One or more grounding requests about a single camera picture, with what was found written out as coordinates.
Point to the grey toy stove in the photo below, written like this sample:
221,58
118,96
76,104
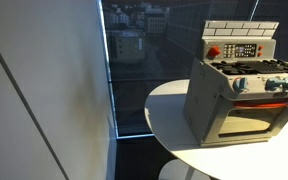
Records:
204,110

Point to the small red stove button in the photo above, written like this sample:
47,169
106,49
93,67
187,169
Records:
260,47
260,54

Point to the red round stove knob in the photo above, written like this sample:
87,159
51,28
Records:
214,51

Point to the blue round stove knob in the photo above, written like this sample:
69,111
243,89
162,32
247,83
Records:
240,84

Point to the black stove burner grate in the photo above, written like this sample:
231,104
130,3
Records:
250,66

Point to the round white table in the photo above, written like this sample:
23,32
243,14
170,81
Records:
170,110

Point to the beige building outside window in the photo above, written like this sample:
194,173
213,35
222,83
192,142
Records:
127,46

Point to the pale distant building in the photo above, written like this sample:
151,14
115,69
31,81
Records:
155,23

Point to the white window frame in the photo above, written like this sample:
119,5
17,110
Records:
112,100

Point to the white table pedestal base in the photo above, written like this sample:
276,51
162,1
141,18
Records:
174,171

